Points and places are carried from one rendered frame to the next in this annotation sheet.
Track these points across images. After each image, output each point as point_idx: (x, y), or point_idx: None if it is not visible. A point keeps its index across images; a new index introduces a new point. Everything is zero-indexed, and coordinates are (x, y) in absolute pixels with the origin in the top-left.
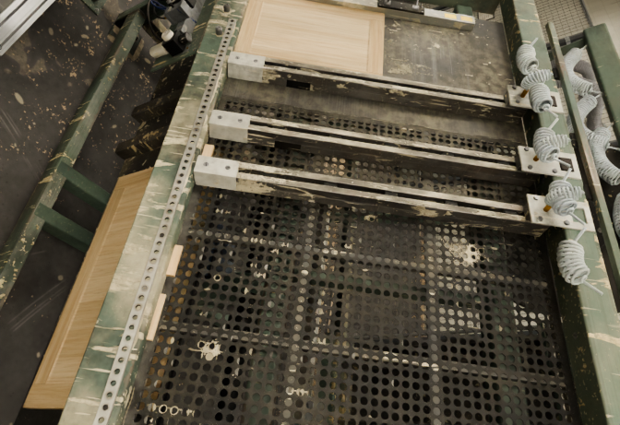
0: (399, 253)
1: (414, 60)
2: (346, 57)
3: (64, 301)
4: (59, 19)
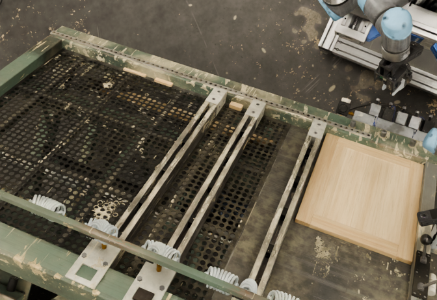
0: (123, 173)
1: (337, 267)
2: (334, 205)
3: (206, 135)
4: (411, 107)
